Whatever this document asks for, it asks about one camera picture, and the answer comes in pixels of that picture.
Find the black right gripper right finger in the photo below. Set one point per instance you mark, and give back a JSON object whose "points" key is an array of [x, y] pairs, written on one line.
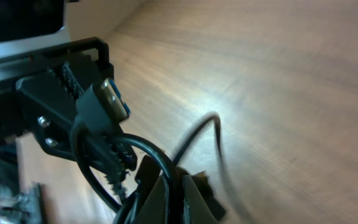
{"points": [[200, 206]]}

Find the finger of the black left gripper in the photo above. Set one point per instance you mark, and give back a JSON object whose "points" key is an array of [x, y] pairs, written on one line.
{"points": [[79, 144]]}

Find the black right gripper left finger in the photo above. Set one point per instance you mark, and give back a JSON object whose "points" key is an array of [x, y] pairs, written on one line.
{"points": [[150, 197]]}

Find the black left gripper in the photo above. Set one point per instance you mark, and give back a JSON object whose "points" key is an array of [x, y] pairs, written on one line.
{"points": [[38, 90]]}

